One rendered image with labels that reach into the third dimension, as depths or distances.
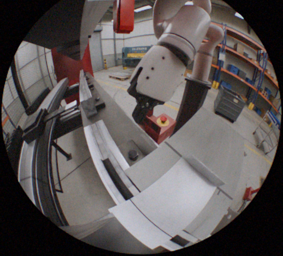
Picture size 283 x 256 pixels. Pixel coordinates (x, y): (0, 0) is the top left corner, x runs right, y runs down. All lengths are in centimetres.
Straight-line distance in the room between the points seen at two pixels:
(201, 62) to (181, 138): 51
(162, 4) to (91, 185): 149
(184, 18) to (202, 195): 29
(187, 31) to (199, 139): 20
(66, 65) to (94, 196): 226
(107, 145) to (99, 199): 109
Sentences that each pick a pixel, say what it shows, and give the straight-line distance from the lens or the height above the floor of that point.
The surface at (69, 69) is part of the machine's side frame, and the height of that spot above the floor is 108.
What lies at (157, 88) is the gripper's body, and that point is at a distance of 17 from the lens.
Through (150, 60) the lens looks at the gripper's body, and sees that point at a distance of 16.
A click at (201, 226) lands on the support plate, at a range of 17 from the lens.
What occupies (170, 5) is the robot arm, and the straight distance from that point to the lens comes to 32.
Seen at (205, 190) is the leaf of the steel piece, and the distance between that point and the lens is 15.
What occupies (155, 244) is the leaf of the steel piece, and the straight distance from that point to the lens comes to 15.
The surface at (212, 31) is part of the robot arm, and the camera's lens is 64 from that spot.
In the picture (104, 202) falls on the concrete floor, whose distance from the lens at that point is 122.
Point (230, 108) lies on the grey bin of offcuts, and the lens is 266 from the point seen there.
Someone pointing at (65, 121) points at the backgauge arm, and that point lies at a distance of 62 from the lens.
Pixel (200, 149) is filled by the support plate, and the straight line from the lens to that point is 17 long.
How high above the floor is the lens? 112
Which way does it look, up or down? 40 degrees down
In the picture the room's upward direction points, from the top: straight up
